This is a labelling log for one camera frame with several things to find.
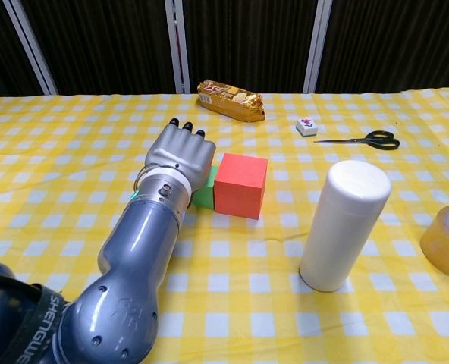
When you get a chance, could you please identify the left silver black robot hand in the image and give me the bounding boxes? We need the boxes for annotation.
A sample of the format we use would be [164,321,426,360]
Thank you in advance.
[144,118,216,193]

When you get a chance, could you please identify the green cube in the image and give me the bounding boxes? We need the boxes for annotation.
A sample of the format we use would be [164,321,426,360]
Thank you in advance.
[191,165,221,210]

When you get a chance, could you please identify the large red cube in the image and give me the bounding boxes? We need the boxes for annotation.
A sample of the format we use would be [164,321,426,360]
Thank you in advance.
[213,152,268,221]

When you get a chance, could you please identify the gold biscuit packet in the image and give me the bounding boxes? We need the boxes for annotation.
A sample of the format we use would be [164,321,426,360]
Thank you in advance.
[196,79,266,124]

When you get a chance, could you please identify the white mahjong tile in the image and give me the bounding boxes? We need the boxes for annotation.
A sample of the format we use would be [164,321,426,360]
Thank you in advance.
[295,116,319,138]

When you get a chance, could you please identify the black pleated curtain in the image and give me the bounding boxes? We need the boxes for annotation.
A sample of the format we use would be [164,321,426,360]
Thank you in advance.
[0,0,449,103]

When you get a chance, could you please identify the yellow checkered tablecloth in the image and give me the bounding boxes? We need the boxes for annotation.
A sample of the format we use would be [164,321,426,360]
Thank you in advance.
[0,87,449,364]

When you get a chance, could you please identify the white cylindrical bottle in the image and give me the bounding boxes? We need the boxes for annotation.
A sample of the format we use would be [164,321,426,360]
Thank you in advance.
[298,159,393,293]

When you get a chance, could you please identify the clear tape roll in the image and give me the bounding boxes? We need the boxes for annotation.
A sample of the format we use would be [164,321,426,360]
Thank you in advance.
[419,204,449,284]

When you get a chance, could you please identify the aluminium frame post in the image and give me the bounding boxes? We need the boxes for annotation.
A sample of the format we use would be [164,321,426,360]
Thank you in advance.
[1,0,59,96]
[302,0,334,94]
[164,0,192,95]

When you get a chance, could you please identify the black handled scissors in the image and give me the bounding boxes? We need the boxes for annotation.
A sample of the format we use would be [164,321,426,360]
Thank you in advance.
[313,130,400,151]

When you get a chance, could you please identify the black printed arm strap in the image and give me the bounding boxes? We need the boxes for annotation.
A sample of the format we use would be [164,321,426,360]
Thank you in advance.
[0,286,64,364]

